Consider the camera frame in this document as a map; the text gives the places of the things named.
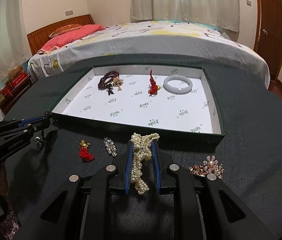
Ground cream pearl necklace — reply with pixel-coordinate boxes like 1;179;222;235
130;132;161;196

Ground silver link bracelet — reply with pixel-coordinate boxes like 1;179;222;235
103;136;118;158

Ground red tassel gold charm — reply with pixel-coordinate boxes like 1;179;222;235
79;140;94;163

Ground pink flower brooch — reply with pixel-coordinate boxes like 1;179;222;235
189;155;224;179

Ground red knot tassel charm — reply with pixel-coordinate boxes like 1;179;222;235
148;70;161;96

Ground green white jewelry box tray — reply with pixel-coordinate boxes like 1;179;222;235
52;64;225;151

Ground dark red bead necklace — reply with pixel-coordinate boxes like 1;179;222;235
97;70;120;96

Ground white jade bangle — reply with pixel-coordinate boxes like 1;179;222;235
163;75;193;95

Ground wooden nightstand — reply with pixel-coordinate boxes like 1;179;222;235
0;76;33;115

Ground red gift box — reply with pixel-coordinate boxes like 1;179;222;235
0;70;28;97

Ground brown teddy bear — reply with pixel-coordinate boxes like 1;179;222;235
7;65;23;82

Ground wooden headboard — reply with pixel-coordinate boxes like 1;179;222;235
27;14;94;55

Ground pink pillow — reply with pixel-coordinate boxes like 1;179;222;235
37;24;105;55

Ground orange pillow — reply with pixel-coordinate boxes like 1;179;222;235
48;24;82;38

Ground bed with white patterned sheet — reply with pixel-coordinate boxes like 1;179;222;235
27;21;270;87

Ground brown wooden door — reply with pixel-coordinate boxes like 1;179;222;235
254;0;282;81

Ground cream curtains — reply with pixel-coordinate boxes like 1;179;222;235
130;0;240;33

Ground silver ring with pearl flower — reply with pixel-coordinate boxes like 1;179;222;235
34;135;44;151

